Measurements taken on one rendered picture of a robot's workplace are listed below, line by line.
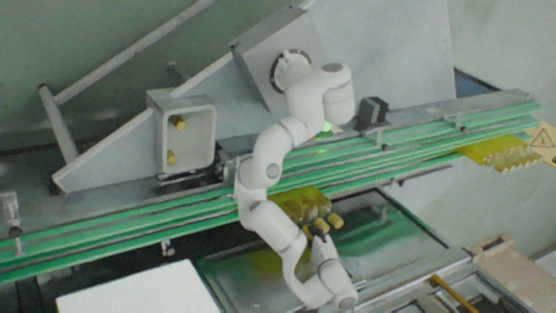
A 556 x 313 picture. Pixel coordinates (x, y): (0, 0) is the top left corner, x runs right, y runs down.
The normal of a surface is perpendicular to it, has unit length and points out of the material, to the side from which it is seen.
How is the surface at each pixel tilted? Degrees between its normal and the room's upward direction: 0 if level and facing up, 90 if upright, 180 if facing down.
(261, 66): 5
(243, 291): 90
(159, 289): 90
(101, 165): 0
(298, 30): 5
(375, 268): 90
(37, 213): 90
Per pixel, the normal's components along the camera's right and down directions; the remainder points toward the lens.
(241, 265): 0.12, -0.85
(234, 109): 0.51, 0.49
